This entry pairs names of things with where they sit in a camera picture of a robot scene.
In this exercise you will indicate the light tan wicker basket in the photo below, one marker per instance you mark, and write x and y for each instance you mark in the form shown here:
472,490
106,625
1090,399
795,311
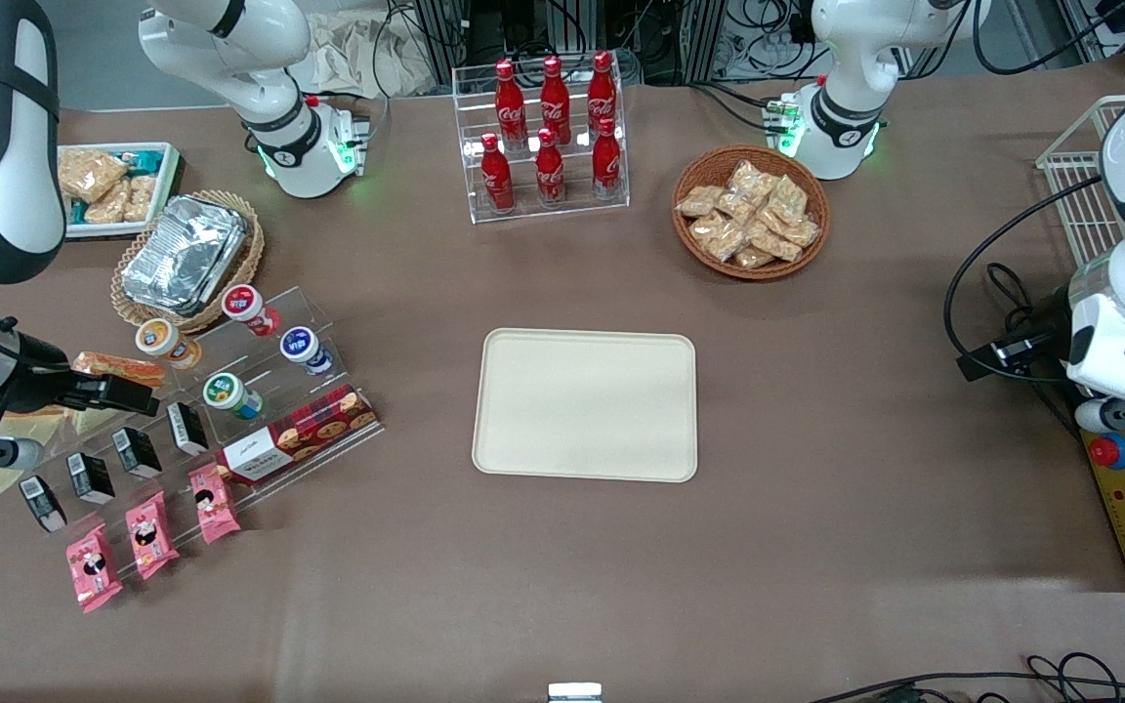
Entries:
203,319

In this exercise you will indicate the silver foil container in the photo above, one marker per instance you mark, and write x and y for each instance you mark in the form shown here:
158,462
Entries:
182,254

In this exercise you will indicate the red plaid cookie box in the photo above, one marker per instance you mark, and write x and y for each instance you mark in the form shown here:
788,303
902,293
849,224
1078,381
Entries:
299,434

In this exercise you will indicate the clear wrapped cracker snack pack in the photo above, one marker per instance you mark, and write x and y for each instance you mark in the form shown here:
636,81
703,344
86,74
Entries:
801,232
751,179
733,207
788,198
775,242
709,229
756,257
727,244
698,201

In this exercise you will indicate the orange filled wrapped sandwich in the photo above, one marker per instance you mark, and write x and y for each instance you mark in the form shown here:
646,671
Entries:
118,367

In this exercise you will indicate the red emergency stop button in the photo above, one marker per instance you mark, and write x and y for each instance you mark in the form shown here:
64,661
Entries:
1109,451

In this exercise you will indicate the orange lid yogurt cup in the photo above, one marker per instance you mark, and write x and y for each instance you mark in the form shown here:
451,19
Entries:
167,344

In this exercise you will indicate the cream rectangular tray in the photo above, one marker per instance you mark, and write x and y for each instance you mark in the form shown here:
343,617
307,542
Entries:
584,404

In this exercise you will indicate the red cola bottle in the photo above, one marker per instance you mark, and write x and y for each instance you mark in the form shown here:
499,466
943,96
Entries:
497,176
509,103
606,161
554,98
602,90
550,171

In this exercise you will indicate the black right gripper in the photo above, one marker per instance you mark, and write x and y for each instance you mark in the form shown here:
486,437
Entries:
35,384

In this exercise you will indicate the white rectangular snack bin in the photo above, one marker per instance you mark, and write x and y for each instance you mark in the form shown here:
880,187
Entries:
169,190

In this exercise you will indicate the red lid yogurt cup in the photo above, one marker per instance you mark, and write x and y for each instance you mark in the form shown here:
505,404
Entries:
252,309

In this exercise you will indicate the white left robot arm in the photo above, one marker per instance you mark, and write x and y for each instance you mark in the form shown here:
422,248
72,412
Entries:
846,59

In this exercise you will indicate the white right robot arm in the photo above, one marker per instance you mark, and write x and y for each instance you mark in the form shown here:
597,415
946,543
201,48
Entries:
6,176

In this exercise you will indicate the beige rice cracker bag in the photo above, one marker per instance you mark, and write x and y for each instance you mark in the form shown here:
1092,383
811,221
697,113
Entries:
141,197
89,174
108,207

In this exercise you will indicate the pink snack packet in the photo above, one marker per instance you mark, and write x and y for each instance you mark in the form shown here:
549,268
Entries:
93,568
214,503
151,535

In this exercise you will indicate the crumpled beige paper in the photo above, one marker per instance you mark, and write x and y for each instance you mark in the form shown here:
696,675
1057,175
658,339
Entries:
357,54

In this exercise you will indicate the green lid yogurt cup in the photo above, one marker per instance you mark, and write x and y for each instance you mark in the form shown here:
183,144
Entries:
230,395

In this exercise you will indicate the blue lid yogurt cup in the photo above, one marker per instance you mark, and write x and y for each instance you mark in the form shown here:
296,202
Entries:
306,351

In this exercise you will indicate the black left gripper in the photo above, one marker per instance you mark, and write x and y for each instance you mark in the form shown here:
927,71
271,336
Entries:
1048,322

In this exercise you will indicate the small black drink carton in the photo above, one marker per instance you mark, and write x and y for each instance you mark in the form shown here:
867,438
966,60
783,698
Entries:
137,452
42,503
187,428
91,477

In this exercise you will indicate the clear acrylic bottle rack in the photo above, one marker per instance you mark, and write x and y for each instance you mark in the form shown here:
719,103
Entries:
523,200

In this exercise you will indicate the teal snack packet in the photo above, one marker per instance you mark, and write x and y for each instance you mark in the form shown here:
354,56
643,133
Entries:
147,158

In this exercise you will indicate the dark brown wicker basket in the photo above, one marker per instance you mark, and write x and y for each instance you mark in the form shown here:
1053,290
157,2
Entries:
750,273

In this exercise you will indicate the clear acrylic tiered stand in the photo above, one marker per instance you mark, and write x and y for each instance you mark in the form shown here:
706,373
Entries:
338,376

